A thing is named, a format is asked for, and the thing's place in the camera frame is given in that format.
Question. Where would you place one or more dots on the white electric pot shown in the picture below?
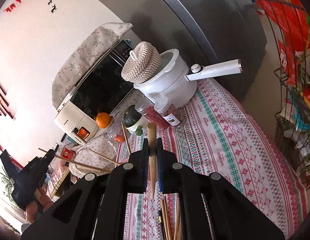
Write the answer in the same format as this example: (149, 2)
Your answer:
(178, 82)

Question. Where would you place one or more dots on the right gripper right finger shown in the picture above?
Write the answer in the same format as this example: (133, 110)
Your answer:
(211, 207)

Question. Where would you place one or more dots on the green squash in bowl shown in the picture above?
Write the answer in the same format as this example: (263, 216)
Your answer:
(133, 121)

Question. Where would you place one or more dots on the black wire rack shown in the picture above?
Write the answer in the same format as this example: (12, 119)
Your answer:
(289, 24)

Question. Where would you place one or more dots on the glass jar with tomatoes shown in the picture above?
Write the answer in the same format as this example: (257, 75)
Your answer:
(115, 131)

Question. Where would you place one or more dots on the black microwave oven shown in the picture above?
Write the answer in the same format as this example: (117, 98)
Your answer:
(102, 87)

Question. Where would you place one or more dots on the cream air fryer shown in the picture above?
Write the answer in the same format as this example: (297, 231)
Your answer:
(75, 123)

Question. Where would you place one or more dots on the patterned red green tablecloth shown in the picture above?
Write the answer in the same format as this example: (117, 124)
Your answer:
(219, 136)

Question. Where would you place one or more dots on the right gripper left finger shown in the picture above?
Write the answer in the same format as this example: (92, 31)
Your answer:
(95, 207)

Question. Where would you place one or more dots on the floral cloth on table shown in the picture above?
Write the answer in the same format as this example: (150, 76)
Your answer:
(99, 152)

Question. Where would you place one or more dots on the grey refrigerator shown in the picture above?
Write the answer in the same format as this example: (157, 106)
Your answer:
(204, 31)

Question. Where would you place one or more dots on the woven rattan lid basket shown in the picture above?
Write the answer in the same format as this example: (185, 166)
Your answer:
(142, 63)

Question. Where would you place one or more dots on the red labelled jar short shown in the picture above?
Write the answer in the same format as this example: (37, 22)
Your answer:
(169, 111)

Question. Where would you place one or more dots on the person left hand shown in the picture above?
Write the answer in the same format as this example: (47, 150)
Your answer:
(41, 199)

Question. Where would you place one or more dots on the red goji jar tall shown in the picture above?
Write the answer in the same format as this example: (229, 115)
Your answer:
(146, 108)

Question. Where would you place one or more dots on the orange fruit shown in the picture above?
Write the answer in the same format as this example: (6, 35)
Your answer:
(103, 120)

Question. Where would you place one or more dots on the floral cloth microwave cover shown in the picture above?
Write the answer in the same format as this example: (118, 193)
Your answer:
(82, 59)

